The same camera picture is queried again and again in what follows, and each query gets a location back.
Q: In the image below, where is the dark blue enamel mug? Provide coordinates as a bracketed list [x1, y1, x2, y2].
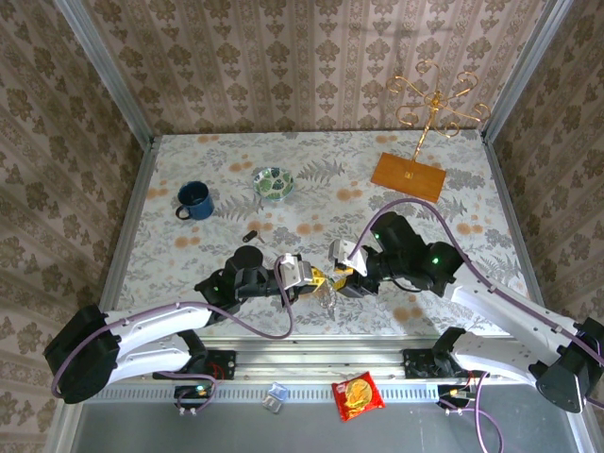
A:
[175, 181, 216, 222]

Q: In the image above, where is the leaf pattern ceramic bowl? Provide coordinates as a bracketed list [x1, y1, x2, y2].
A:
[252, 167, 296, 203]

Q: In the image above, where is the red snack packet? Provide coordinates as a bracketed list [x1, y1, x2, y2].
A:
[330, 371, 387, 423]

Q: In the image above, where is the floral patterned tablecloth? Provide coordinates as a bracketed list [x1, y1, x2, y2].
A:
[112, 131, 529, 339]

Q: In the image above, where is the small circuit board with LED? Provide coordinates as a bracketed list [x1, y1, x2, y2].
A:
[436, 384, 477, 402]
[173, 384, 216, 402]

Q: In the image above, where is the grey metal shelf plate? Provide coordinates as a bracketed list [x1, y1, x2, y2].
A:
[70, 400, 581, 453]

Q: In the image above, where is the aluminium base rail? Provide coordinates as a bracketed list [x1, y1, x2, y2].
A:
[197, 335, 454, 381]

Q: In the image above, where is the gold wire stand wooden base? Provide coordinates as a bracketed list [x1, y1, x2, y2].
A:
[370, 59, 492, 204]

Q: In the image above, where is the slotted grey cable duct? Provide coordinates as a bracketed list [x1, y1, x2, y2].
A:
[82, 380, 447, 403]

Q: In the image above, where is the thin purple base cable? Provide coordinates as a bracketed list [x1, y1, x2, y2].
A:
[153, 369, 222, 417]
[441, 369, 507, 453]

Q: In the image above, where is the aluminium table side rail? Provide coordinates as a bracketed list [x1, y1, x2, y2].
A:
[89, 136, 160, 334]
[479, 129, 545, 308]

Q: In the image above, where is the aluminium frame post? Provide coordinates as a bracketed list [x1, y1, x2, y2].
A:
[483, 0, 577, 143]
[51, 0, 157, 145]

